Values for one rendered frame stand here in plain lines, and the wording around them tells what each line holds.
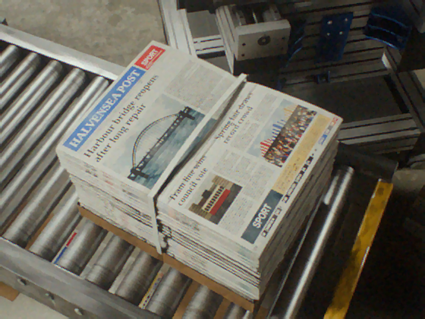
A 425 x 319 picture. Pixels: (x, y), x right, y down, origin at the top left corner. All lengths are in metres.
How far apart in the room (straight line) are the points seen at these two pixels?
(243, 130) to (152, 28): 1.81
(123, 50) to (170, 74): 1.60
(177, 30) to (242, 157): 1.47
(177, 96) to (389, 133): 1.20
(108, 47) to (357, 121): 1.17
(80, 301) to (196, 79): 0.44
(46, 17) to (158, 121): 1.96
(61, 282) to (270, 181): 0.43
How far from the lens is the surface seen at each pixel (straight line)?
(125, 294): 1.01
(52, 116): 1.28
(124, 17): 2.75
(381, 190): 1.13
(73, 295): 1.02
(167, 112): 0.92
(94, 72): 1.34
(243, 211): 0.81
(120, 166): 0.86
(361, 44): 1.79
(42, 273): 1.06
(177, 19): 2.34
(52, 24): 2.78
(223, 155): 0.86
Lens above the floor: 1.72
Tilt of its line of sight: 56 degrees down
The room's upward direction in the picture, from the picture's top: 6 degrees counter-clockwise
